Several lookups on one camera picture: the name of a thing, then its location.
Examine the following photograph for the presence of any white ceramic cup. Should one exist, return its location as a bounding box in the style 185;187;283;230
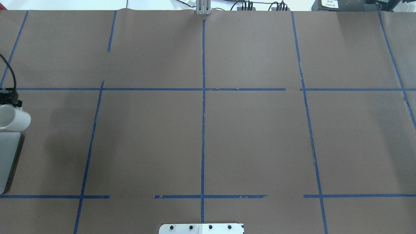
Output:
0;105;32;132

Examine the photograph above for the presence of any grey closed laptop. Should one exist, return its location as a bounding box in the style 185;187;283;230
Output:
0;132;22;195

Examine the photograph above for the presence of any black box with label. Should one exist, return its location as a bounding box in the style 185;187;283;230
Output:
311;0;378;12

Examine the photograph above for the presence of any aluminium frame post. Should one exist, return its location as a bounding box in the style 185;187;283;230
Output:
195;0;212;15

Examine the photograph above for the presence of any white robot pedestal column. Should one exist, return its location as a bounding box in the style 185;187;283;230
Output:
159;223;245;234

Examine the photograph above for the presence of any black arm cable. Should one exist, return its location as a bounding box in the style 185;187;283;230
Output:
0;54;17;93

